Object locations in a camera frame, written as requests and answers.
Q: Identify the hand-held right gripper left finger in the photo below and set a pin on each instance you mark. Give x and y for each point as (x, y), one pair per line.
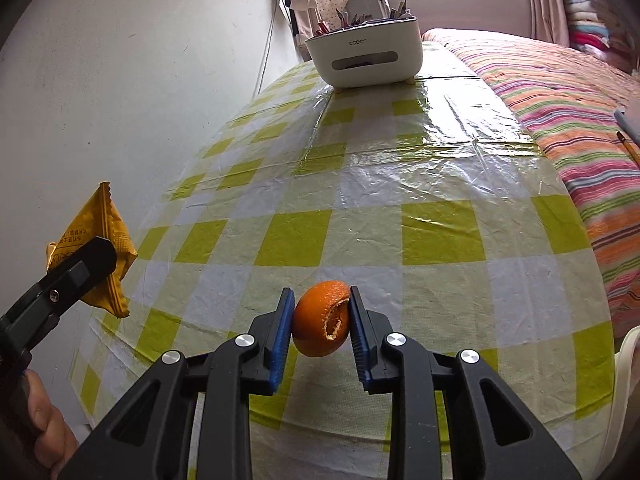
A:
(280, 340)

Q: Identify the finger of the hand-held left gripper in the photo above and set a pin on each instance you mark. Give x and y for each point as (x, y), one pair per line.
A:
(75, 275)

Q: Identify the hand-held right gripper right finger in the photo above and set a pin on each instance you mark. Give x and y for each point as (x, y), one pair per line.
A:
(361, 340)

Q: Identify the orange peel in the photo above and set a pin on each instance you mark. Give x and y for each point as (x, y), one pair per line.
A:
(315, 320)

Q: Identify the yellow orange snack packet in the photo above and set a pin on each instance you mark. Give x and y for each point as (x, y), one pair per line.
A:
(107, 230)

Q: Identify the cream plastic bin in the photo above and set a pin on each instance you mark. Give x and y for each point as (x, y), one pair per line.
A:
(627, 360)

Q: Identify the person's left hand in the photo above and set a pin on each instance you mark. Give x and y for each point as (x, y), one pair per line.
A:
(50, 425)

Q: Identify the white desk organizer box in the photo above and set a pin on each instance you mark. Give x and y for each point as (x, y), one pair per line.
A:
(365, 60)

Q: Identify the bed with striped sheet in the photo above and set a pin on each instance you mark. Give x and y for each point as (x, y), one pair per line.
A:
(575, 110)

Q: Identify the bunch of pens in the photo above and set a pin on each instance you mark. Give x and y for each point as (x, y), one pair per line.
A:
(350, 19)

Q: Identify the yellow pencil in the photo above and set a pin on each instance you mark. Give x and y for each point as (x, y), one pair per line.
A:
(629, 147)

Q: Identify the beige garment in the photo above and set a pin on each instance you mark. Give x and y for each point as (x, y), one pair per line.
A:
(300, 10)

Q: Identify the white floor appliance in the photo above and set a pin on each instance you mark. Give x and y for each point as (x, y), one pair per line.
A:
(372, 2)

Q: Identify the blue pencil case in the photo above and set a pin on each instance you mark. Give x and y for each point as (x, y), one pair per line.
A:
(631, 125)

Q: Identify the beige curtain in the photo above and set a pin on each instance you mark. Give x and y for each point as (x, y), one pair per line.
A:
(542, 0)

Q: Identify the stack of folded quilts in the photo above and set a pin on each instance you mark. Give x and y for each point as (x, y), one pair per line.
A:
(595, 20)

